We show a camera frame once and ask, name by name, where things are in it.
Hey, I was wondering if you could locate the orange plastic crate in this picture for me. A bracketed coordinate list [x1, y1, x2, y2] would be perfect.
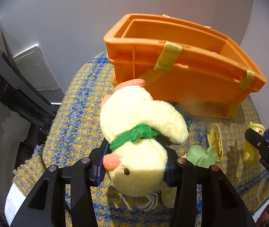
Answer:
[103, 13, 267, 120]

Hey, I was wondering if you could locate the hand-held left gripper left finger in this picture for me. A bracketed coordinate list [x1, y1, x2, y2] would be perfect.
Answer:
[10, 138, 110, 227]

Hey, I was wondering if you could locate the yellow plush duck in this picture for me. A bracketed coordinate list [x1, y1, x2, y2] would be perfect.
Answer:
[99, 79, 189, 210]

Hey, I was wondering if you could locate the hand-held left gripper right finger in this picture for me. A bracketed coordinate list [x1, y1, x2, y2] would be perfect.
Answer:
[164, 148, 256, 227]

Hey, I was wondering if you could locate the yellow blue woven blanket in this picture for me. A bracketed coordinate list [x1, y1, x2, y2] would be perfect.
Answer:
[13, 51, 269, 227]

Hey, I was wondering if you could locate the black and grey appliance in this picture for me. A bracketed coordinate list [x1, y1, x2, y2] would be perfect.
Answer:
[0, 47, 55, 129]

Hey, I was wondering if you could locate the yellow sippy bottle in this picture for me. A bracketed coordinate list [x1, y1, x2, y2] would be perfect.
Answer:
[242, 121, 265, 164]

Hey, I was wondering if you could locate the pale green toy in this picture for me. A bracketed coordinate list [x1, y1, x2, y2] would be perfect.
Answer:
[186, 145, 217, 168]

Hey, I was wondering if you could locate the white bed sheet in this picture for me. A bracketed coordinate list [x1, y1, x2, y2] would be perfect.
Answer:
[5, 182, 32, 227]

